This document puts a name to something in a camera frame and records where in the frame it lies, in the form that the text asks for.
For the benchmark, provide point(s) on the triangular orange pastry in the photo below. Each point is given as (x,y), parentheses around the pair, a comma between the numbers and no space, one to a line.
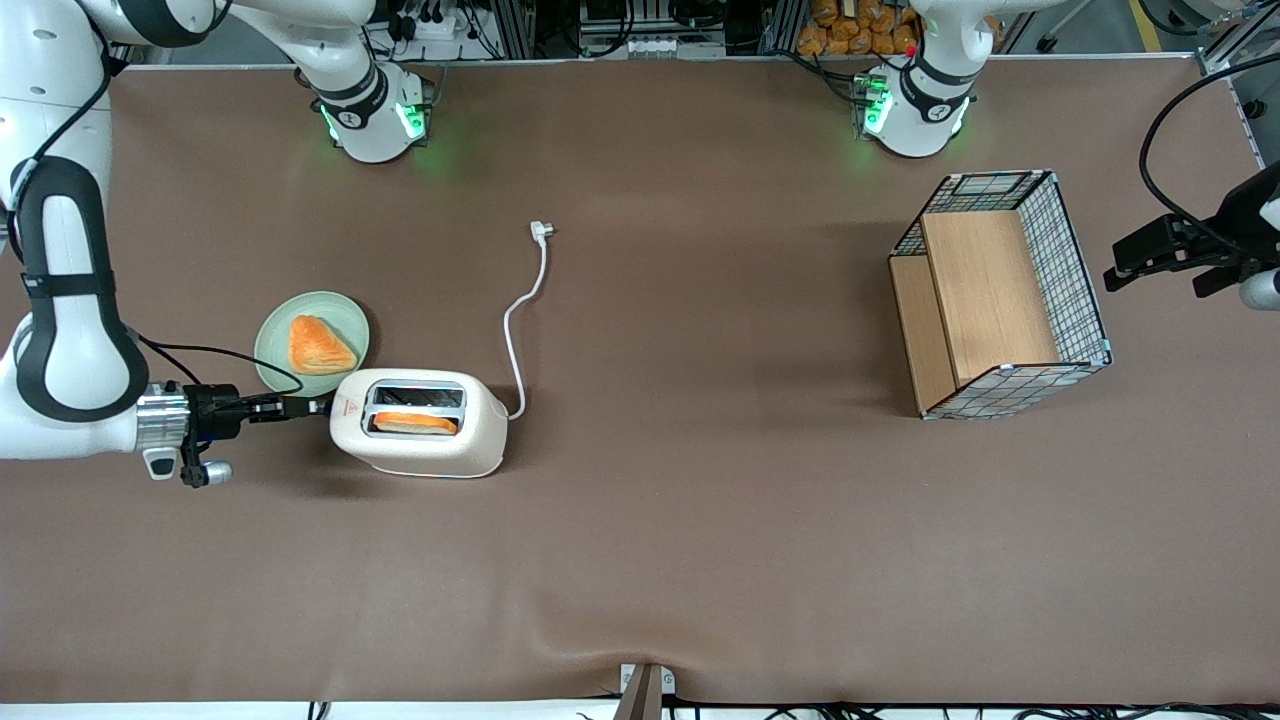
(318,347)

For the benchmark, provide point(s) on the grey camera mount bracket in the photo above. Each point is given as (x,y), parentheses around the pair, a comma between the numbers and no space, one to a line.
(645,692)

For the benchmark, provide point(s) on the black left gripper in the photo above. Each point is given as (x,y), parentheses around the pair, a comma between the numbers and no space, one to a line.
(1243,218)

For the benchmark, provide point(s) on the wooden shelf insert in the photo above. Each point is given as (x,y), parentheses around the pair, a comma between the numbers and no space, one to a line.
(985,295)

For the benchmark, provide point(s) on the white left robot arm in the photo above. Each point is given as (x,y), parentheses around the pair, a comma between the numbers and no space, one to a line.
(915,110)

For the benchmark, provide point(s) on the white two-slot toaster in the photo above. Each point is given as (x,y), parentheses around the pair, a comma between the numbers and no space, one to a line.
(420,430)

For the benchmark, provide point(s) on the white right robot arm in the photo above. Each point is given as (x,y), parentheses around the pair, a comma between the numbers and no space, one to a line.
(70,330)

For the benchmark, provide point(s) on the white power strip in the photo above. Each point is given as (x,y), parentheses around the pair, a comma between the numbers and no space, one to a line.
(440,22)

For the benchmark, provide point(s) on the orange toast slice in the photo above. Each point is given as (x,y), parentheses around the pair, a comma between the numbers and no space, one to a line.
(415,423)

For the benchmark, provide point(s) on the pale green plate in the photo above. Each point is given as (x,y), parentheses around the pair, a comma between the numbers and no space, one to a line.
(275,360)

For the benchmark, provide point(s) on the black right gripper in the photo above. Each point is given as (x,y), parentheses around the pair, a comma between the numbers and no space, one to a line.
(215,411)

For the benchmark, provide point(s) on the bag of orange bread rolls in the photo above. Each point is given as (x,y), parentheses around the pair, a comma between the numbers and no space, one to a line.
(850,30)

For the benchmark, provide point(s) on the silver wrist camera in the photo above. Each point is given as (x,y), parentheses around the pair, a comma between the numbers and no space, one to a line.
(212,472)
(1262,290)

